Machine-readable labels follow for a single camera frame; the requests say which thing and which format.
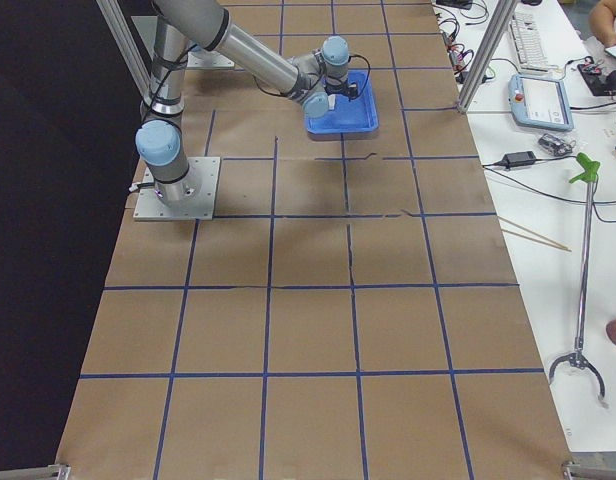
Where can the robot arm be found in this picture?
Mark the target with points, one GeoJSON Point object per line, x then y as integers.
{"type": "Point", "coordinates": [309, 80]}

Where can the reacher grabber tool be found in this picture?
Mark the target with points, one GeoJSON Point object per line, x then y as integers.
{"type": "Point", "coordinates": [576, 358]}

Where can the teach pendant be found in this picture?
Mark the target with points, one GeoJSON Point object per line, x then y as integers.
{"type": "Point", "coordinates": [539, 103]}

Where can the brown paper table cover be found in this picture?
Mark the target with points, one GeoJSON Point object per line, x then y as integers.
{"type": "Point", "coordinates": [351, 312]}

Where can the blue plastic tray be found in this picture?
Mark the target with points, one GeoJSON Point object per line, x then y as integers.
{"type": "Point", "coordinates": [349, 116]}

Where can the aluminium frame post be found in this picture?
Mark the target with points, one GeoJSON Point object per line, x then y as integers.
{"type": "Point", "coordinates": [121, 32]}
{"type": "Point", "coordinates": [499, 21]}

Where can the white keyboard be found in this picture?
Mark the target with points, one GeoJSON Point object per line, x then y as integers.
{"type": "Point", "coordinates": [527, 44]}

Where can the black power brick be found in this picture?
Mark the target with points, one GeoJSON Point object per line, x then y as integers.
{"type": "Point", "coordinates": [518, 159]}

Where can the wooden chopstick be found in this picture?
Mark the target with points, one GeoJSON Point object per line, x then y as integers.
{"type": "Point", "coordinates": [548, 243]}
{"type": "Point", "coordinates": [513, 226]}

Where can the person hand holding phone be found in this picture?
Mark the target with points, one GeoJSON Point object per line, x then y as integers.
{"type": "Point", "coordinates": [602, 20]}

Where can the left aluminium frame post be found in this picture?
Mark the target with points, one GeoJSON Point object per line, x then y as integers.
{"type": "Point", "coordinates": [121, 32]}

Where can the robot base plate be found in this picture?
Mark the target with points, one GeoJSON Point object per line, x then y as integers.
{"type": "Point", "coordinates": [191, 198]}

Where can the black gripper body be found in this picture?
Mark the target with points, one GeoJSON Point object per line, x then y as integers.
{"type": "Point", "coordinates": [333, 91]}

